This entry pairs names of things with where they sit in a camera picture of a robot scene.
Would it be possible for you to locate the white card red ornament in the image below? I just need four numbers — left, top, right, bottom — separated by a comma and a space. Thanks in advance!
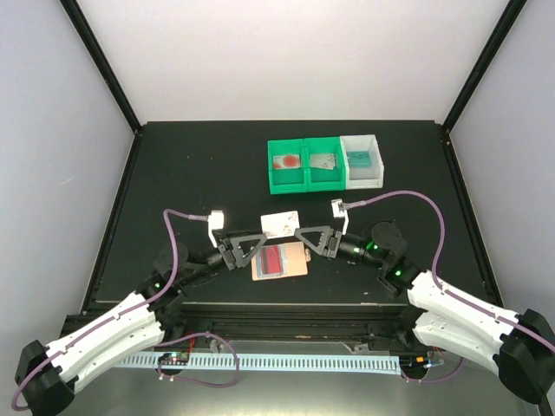
260, 211, 300, 239

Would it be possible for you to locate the red card black stripe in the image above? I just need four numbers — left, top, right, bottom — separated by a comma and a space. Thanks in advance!
258, 245, 283, 277

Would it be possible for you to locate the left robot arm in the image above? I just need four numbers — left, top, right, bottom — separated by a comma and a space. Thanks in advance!
11, 231, 267, 415

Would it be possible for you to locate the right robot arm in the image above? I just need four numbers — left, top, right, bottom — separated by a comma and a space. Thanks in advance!
295, 222, 554, 405

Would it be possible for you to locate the grey patterned card in bin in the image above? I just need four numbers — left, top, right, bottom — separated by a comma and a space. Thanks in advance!
310, 153, 336, 171

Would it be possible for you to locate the teal card in bin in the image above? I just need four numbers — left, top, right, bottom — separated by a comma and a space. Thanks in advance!
346, 151, 372, 168

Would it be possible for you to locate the red circle card in bin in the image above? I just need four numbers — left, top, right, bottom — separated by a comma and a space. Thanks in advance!
272, 153, 302, 170

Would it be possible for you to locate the middle green bin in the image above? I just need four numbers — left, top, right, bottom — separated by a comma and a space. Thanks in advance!
304, 136, 346, 192

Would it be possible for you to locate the green bin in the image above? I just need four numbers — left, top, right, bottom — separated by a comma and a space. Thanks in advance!
267, 139, 308, 195
304, 136, 346, 192

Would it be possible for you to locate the left green bin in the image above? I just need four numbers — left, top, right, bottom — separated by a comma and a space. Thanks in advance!
267, 139, 308, 195

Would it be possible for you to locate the white bin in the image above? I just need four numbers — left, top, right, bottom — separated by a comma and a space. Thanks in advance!
339, 134, 384, 190

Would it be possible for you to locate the left small circuit board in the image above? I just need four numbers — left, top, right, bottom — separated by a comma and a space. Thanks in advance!
158, 352, 189, 367

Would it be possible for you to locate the small circuit board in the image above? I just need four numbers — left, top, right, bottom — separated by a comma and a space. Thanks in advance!
399, 355, 443, 370
158, 352, 189, 367

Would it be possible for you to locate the right small circuit board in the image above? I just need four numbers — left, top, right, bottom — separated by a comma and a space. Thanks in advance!
399, 355, 443, 370

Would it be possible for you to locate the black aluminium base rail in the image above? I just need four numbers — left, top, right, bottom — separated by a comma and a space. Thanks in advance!
82, 302, 508, 343

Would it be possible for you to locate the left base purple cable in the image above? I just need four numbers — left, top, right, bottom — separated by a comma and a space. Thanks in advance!
155, 331, 240, 388

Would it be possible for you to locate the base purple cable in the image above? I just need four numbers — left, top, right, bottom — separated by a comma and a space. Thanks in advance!
401, 354, 467, 386
155, 331, 240, 388

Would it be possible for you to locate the white slotted cable duct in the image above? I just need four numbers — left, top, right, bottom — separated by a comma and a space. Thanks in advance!
115, 352, 402, 375

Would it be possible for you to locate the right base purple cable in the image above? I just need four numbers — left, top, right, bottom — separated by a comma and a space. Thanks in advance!
401, 354, 467, 386

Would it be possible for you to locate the left black frame post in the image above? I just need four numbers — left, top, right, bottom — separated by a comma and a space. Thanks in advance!
60, 0, 142, 134

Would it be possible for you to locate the black frame post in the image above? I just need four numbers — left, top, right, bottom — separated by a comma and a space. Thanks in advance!
60, 0, 142, 134
442, 0, 527, 133

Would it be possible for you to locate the right black frame post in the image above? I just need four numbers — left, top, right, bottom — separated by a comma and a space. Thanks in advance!
442, 0, 527, 133

